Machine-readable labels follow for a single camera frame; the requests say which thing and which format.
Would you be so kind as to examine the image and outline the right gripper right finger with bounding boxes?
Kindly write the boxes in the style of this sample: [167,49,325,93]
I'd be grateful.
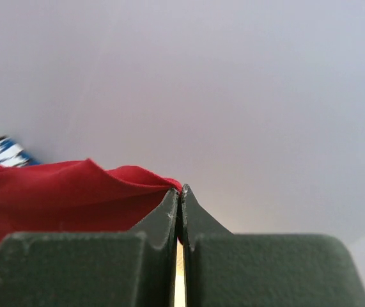
[180,185,365,306]

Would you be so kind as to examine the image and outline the blue patterned trousers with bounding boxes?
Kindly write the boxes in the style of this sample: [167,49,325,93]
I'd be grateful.
[0,136,40,167]

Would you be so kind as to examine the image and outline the red garment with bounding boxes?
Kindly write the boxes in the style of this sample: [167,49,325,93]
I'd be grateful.
[0,159,182,242]

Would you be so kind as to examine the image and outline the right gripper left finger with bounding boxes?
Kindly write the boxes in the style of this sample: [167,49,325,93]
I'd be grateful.
[0,189,178,306]

